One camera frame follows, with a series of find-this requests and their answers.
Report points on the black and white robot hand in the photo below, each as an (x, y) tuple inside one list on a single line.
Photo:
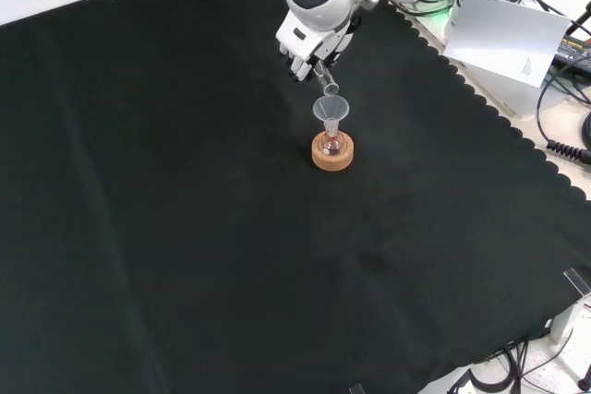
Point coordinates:
[(307, 41)]

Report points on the clear graduated cylinder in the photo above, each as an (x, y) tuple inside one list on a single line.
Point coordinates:
[(327, 80)]

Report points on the round-bottom glass flask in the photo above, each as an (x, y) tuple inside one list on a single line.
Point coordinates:
[(332, 142)]

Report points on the clear plastic funnel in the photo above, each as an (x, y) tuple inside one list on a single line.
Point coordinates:
[(330, 108)]

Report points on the black cloth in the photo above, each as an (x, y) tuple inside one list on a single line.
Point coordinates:
[(184, 205)]

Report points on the white box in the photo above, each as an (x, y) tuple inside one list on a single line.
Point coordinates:
[(517, 94)]

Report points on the black power adapter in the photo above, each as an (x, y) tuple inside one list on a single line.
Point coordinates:
[(575, 55)]

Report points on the clear tape strip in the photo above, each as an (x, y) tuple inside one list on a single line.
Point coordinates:
[(577, 282)]

